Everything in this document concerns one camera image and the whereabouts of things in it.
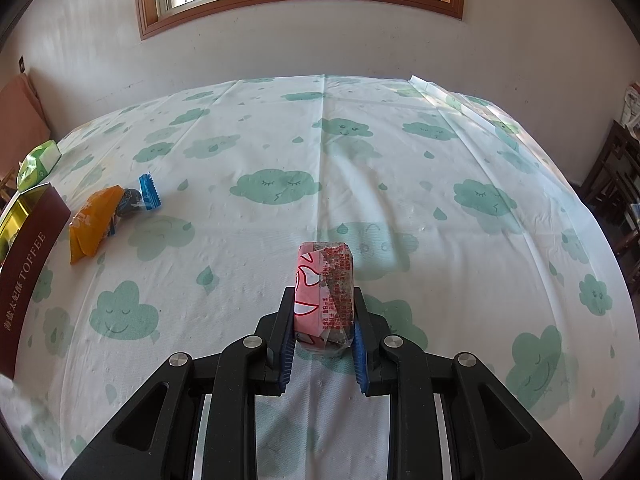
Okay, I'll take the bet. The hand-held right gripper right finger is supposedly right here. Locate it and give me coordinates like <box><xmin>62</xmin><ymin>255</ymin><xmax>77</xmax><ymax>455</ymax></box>
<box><xmin>352</xmin><ymin>287</ymin><xmax>583</xmax><ymax>480</ymax></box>

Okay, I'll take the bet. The orange snack packet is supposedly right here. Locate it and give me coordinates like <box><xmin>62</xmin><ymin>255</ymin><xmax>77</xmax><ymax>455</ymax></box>
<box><xmin>68</xmin><ymin>185</ymin><xmax>124</xmax><ymax>265</ymax></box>

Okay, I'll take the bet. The dark wooden chair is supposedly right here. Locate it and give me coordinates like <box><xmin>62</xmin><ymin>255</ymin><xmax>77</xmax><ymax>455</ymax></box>
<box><xmin>582</xmin><ymin>120</ymin><xmax>640</xmax><ymax>286</ymax></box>

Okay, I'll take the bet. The wooden window frame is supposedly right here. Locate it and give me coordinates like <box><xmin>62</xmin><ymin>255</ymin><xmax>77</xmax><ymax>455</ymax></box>
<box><xmin>133</xmin><ymin>0</ymin><xmax>467</xmax><ymax>41</ymax></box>

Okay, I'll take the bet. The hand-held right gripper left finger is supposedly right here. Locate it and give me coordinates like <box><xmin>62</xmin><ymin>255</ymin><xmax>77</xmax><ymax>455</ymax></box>
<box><xmin>62</xmin><ymin>286</ymin><xmax>297</xmax><ymax>480</ymax></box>

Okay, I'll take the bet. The green white snack packet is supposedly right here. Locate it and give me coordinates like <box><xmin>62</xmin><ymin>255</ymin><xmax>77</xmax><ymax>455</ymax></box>
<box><xmin>16</xmin><ymin>140</ymin><xmax>63</xmax><ymax>194</ymax></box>

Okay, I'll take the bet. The pink snack packet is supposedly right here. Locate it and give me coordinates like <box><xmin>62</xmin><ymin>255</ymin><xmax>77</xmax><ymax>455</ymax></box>
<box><xmin>292</xmin><ymin>241</ymin><xmax>357</xmax><ymax>359</ymax></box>

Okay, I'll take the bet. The stack of newspapers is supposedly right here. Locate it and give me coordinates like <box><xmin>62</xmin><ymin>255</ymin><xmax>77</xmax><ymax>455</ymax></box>
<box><xmin>620</xmin><ymin>85</ymin><xmax>640</xmax><ymax>141</ymax></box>

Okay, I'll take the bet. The maroon tin box gold inside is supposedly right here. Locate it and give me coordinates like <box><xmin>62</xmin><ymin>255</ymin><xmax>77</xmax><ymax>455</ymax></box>
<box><xmin>0</xmin><ymin>182</ymin><xmax>72</xmax><ymax>380</ymax></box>

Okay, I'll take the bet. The cloud print tablecloth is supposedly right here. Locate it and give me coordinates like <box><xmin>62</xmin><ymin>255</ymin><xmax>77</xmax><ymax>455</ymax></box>
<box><xmin>0</xmin><ymin>74</ymin><xmax>634</xmax><ymax>480</ymax></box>

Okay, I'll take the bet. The blue zigzag wrapped candy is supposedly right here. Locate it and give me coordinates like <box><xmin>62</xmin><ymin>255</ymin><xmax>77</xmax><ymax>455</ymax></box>
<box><xmin>116</xmin><ymin>172</ymin><xmax>164</xmax><ymax>219</ymax></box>

